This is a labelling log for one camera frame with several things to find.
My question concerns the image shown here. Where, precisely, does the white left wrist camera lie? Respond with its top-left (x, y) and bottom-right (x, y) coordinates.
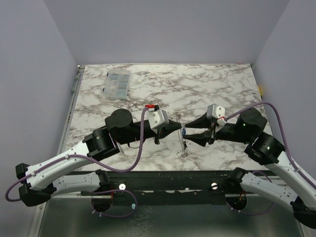
top-left (147, 109), bottom-right (169, 130)

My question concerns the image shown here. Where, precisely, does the clear plastic organizer box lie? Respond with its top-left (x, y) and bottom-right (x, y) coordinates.
top-left (102, 69), bottom-right (131, 100)

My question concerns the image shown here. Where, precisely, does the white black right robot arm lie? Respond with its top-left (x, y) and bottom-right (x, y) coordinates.
top-left (183, 104), bottom-right (316, 229)

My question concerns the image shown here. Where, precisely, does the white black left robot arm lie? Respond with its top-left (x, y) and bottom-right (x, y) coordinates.
top-left (15, 105), bottom-right (181, 207)

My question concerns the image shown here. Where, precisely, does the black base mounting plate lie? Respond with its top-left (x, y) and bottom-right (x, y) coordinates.
top-left (50, 169), bottom-right (277, 205)

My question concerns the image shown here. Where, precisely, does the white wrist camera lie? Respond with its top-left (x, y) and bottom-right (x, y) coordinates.
top-left (206, 104), bottom-right (226, 126)
top-left (147, 109), bottom-right (169, 130)

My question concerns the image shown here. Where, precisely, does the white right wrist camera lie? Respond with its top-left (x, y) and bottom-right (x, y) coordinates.
top-left (206, 104), bottom-right (226, 126)

